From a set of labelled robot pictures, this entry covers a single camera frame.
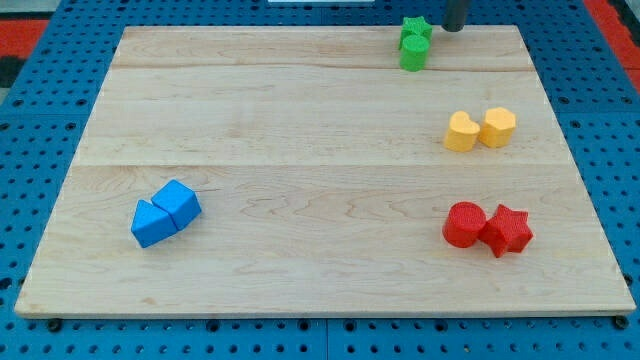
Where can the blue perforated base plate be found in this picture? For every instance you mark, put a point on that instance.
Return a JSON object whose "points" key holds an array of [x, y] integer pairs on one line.
{"points": [[49, 103]]}

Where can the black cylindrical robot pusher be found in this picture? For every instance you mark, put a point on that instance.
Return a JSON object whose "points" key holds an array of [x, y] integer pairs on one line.
{"points": [[455, 14]]}

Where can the wooden board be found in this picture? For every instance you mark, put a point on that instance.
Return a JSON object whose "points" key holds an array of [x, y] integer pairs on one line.
{"points": [[323, 182]]}

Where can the red cylinder block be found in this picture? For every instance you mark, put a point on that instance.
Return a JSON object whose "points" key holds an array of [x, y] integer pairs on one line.
{"points": [[463, 224]]}

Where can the blue cube block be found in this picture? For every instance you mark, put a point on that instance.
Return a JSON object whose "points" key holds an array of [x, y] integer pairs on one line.
{"points": [[179, 201]]}

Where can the blue triangle block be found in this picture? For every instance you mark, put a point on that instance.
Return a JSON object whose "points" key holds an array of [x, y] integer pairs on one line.
{"points": [[151, 224]]}

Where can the green cylinder block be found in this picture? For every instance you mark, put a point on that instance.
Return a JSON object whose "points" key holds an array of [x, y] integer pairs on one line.
{"points": [[414, 51]]}

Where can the green star block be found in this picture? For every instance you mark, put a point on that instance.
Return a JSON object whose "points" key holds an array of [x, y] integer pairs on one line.
{"points": [[415, 26]]}

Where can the yellow hexagon block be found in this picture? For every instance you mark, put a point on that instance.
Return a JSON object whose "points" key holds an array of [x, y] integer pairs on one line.
{"points": [[497, 128]]}

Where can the red star block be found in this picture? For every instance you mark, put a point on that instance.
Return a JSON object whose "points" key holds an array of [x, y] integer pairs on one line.
{"points": [[506, 231]]}

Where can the yellow heart block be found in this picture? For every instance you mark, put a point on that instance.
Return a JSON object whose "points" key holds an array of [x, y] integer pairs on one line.
{"points": [[462, 132]]}

